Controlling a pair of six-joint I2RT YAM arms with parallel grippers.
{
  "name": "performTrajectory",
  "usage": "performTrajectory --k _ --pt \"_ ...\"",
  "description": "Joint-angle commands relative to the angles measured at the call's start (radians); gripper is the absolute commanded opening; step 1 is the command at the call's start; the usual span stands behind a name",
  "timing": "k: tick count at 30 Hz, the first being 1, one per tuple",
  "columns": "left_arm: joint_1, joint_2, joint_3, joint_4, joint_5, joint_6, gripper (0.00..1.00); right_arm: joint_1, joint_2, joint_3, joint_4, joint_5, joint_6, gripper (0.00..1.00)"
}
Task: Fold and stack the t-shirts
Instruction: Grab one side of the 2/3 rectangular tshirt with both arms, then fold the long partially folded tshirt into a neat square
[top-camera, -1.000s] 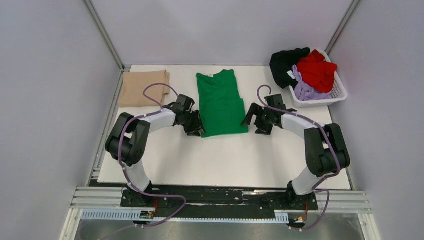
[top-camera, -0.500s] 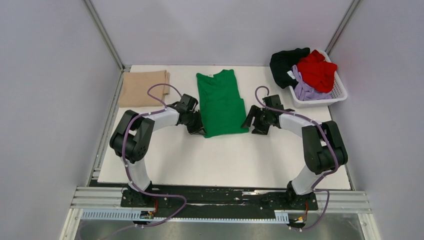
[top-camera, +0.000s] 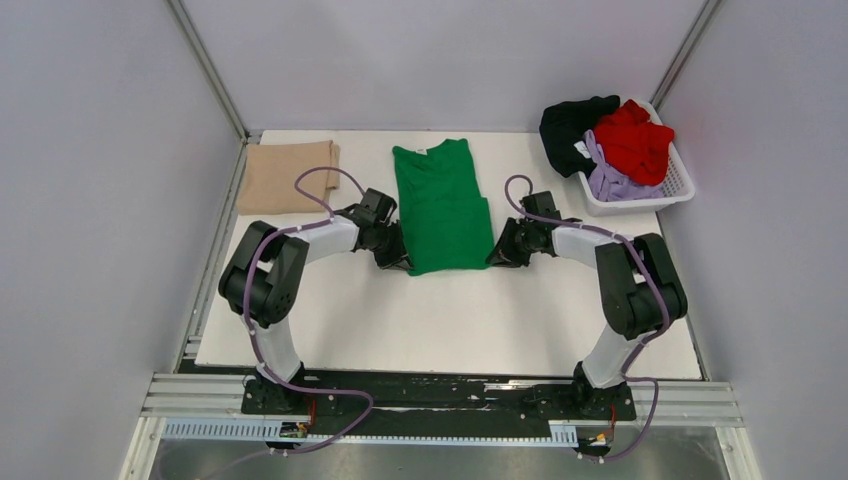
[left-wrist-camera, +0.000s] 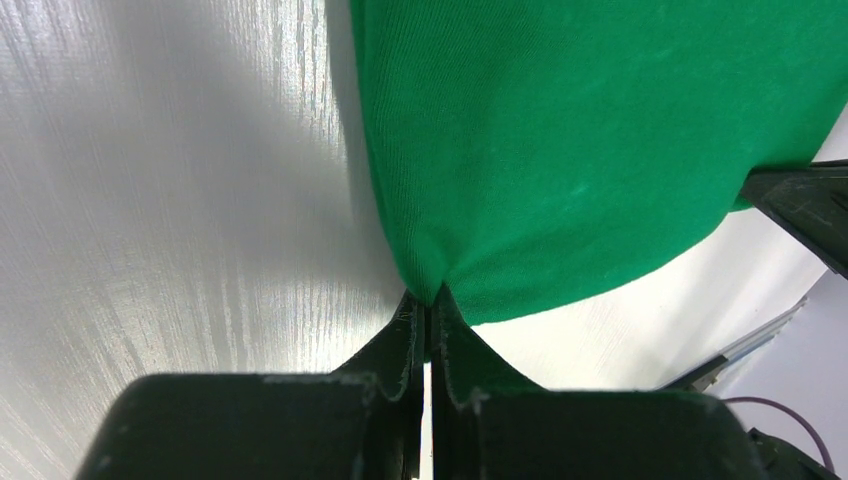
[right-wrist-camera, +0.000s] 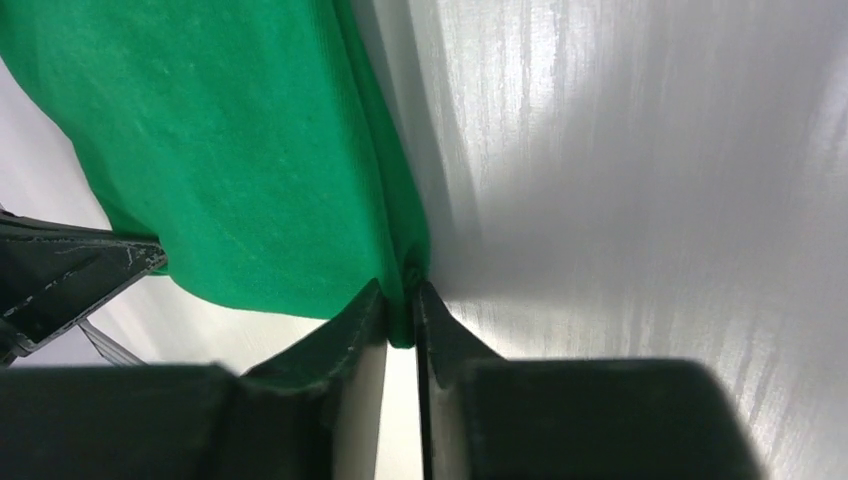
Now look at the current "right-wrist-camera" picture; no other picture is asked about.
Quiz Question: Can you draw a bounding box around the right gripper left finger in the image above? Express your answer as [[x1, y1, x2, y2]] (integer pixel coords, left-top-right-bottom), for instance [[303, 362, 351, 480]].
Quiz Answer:
[[1, 282, 387, 479]]

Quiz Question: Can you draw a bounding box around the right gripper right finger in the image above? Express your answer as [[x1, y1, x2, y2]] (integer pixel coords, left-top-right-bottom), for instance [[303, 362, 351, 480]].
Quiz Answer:
[[411, 283, 762, 479]]

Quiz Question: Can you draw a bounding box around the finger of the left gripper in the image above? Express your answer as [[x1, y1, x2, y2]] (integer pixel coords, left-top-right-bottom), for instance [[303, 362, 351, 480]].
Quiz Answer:
[[1, 211, 167, 365]]

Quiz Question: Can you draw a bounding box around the green t shirt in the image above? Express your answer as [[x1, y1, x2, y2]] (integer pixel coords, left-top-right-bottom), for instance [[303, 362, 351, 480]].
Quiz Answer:
[[1, 1, 429, 348]]

